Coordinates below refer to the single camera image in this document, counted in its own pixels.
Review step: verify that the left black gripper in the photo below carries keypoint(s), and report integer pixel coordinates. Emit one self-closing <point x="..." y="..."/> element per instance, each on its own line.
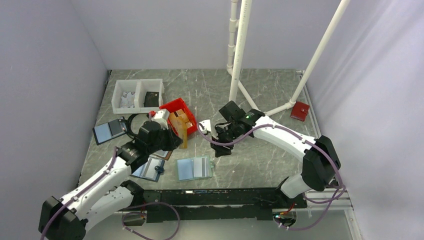
<point x="174" y="141"/>

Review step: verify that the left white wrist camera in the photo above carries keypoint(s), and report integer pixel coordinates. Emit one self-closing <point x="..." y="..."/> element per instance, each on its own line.
<point x="161" y="117"/>

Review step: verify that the black wallet in bin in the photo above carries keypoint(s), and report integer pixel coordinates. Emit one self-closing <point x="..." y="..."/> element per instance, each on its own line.
<point x="151" y="99"/>

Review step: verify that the navy blue card holder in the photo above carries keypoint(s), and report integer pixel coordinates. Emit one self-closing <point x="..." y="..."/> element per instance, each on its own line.
<point x="151" y="170"/>

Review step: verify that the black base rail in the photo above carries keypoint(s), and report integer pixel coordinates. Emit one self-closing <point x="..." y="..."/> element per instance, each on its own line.
<point x="213" y="204"/>

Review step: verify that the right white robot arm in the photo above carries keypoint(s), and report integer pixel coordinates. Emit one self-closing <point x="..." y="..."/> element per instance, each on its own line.
<point x="318" y="156"/>

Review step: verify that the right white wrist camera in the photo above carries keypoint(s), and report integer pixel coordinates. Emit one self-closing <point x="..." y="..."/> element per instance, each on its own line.
<point x="207" y="128"/>

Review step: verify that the white two-compartment bin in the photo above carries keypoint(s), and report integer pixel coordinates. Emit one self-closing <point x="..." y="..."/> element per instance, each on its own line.
<point x="140" y="87"/>

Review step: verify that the white PVC pipe frame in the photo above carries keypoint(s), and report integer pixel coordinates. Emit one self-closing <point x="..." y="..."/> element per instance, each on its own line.
<point x="279" y="34"/>

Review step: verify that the brown boxes in red bin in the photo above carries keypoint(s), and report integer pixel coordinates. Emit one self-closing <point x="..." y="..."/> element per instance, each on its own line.
<point x="181" y="115"/>

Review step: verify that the red leather wallet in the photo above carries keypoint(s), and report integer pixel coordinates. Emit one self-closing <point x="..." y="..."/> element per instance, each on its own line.
<point x="300" y="111"/>

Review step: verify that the orange credit card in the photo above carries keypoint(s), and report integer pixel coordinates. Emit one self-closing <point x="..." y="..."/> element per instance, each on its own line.
<point x="181" y="129"/>

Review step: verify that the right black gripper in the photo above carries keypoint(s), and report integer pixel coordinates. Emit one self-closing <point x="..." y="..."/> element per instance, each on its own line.
<point x="221" y="151"/>

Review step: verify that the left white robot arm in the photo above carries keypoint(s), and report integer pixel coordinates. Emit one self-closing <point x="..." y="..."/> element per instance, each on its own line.
<point x="109" y="190"/>

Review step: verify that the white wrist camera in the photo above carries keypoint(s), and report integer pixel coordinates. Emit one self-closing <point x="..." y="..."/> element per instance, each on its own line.
<point x="207" y="128"/>
<point x="161" y="117"/>

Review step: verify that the red plastic bin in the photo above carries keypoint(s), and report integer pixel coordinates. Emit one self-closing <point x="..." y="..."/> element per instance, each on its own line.
<point x="178" y="105"/>

